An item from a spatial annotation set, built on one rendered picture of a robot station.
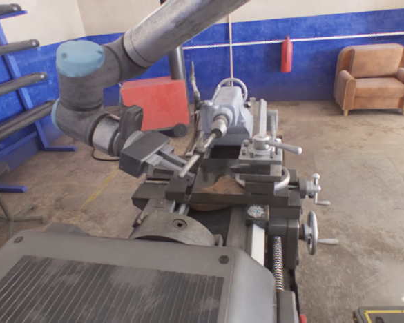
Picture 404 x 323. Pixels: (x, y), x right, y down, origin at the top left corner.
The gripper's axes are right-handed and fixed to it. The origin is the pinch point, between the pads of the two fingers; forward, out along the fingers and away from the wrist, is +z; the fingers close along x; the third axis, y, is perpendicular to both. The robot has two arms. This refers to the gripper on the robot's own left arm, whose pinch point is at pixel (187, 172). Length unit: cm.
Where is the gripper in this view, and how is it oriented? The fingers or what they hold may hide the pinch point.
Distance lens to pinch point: 62.2
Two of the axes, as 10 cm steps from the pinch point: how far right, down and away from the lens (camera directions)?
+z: 8.9, 4.3, -1.8
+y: -2.7, 8.0, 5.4
